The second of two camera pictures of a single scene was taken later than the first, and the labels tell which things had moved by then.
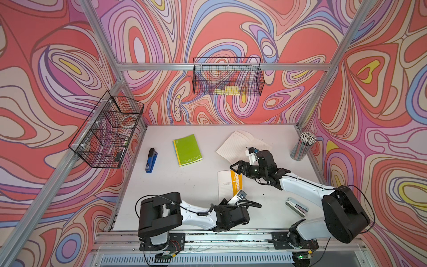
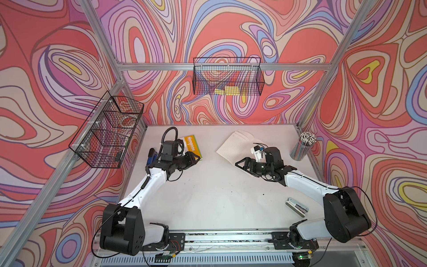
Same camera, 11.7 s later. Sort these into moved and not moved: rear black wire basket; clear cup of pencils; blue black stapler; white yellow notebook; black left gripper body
Moved: black left gripper body; white yellow notebook
Not moved: clear cup of pencils; blue black stapler; rear black wire basket
